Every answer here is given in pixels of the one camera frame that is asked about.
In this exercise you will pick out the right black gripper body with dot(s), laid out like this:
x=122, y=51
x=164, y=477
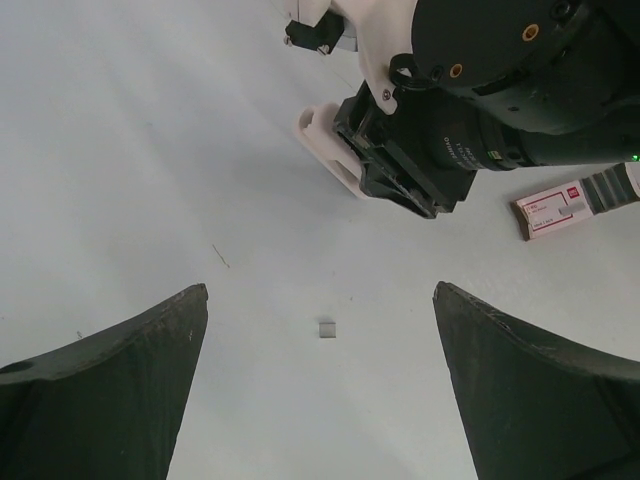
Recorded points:
x=398, y=163

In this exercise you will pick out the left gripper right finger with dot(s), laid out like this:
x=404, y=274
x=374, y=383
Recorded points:
x=533, y=404

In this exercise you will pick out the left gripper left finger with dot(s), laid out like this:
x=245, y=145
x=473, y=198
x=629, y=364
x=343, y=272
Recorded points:
x=108, y=406

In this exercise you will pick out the white stapler top cover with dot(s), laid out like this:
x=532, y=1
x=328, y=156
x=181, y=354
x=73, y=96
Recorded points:
x=313, y=129

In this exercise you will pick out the red white staple box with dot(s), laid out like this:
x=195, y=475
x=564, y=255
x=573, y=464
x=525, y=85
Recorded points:
x=568, y=204

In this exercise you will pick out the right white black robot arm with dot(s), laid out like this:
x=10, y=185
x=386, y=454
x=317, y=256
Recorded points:
x=498, y=85

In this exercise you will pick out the small staple strip left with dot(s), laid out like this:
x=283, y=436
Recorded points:
x=327, y=330

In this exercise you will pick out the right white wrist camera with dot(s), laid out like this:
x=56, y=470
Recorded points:
x=377, y=30

